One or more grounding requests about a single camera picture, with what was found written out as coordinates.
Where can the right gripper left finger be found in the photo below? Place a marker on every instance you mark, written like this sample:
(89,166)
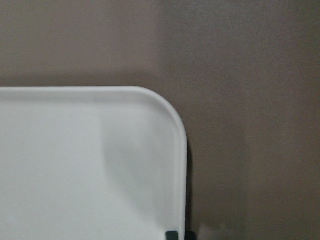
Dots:
(172,235)

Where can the cream rabbit tray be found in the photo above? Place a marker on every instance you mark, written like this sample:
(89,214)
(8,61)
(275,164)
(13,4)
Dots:
(91,163)

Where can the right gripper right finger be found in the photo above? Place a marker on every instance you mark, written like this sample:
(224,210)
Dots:
(190,235)

